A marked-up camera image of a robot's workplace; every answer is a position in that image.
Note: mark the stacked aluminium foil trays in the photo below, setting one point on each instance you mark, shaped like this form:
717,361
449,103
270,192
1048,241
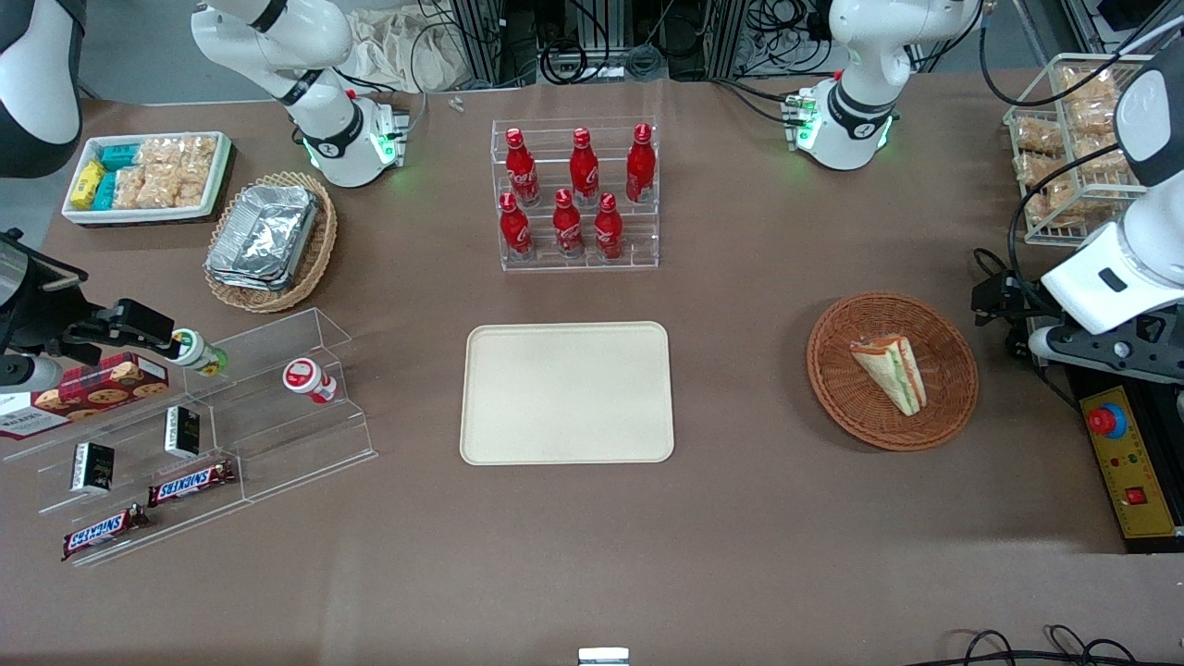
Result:
264,236

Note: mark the red tartan cookie box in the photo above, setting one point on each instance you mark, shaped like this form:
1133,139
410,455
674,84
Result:
102,388

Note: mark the clear acrylic bottle rack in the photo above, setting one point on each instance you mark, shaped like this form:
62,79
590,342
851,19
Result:
546,264

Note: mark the silver metal bracket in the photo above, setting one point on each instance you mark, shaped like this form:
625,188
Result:
603,657

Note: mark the Snickers chocolate bar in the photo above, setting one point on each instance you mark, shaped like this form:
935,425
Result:
190,483
102,532

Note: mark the round brown wicker basket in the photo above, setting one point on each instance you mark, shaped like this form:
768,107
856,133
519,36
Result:
860,407

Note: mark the red cola bottle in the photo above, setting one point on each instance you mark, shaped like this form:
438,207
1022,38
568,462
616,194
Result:
608,229
514,229
640,166
567,227
522,171
583,171

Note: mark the white rectangular snack tray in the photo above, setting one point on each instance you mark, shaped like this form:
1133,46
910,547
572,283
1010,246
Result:
139,215

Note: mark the oval tan wicker basket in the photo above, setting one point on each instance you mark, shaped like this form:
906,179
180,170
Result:
319,250

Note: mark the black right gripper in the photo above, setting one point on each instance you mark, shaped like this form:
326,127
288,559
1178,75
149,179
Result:
39,311

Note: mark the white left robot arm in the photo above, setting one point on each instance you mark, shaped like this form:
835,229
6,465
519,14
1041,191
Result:
846,120

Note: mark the clear bag of fried snacks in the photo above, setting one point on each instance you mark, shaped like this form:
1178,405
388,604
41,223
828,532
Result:
1038,134
1050,203
1090,85
1091,118

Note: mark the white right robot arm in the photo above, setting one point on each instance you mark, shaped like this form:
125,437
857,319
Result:
333,139

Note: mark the clear acrylic stepped shelf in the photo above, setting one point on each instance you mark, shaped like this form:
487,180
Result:
277,444

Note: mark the green capped drink bottle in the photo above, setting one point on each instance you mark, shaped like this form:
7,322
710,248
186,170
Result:
196,351

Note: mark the triangle sandwich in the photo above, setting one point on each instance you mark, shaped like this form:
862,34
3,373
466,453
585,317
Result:
890,370

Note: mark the teal snack packet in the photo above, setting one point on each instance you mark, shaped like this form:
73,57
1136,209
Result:
105,191
120,155

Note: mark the small black box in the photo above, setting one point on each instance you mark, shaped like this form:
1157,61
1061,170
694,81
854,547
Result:
92,467
182,432

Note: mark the yellow snack packet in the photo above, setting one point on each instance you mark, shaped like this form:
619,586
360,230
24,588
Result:
87,183

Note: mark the clear bag of rice crackers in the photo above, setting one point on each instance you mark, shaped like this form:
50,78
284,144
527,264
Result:
157,188
194,183
129,188
171,150

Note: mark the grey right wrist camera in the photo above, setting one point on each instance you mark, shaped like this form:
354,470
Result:
32,373

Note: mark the crumpled beige cloth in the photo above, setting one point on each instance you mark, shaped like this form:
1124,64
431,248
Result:
398,51

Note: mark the yellow emergency stop box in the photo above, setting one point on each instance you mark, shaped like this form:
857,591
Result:
1133,462

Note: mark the cream plastic tray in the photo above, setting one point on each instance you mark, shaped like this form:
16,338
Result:
566,393

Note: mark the red capped drink bottle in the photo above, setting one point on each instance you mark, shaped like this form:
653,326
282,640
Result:
307,377

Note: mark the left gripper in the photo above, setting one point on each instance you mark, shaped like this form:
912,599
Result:
1008,297

